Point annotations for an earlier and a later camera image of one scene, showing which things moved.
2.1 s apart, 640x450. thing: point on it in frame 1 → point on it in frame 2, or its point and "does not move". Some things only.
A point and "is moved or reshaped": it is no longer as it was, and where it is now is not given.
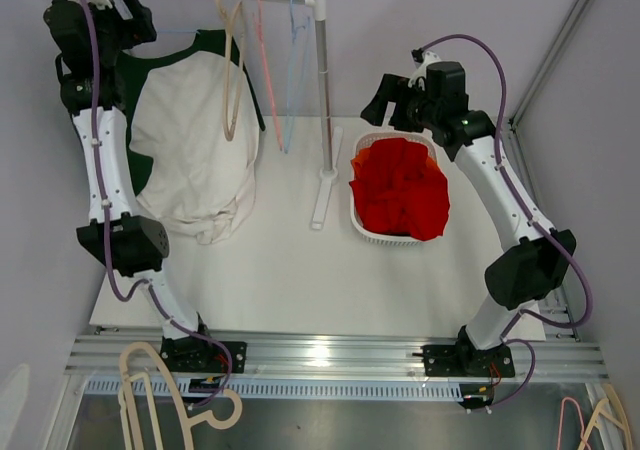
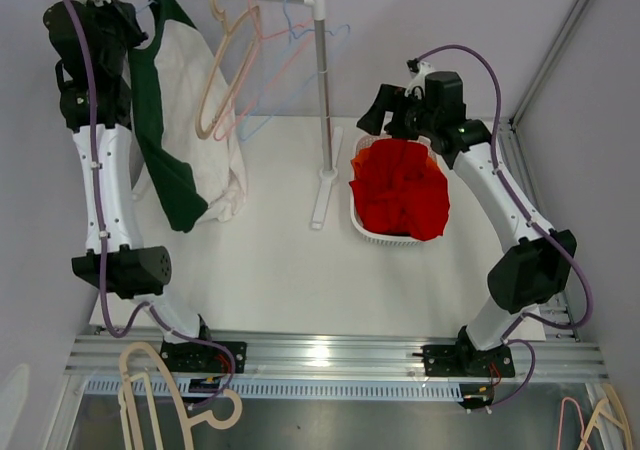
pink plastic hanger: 266,66 is moved or reshaped
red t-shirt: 400,192 does not move
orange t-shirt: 359,160 does not move
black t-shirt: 395,232 does not move
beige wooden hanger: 233,60 is moved or reshaped
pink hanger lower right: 581,419 does not move
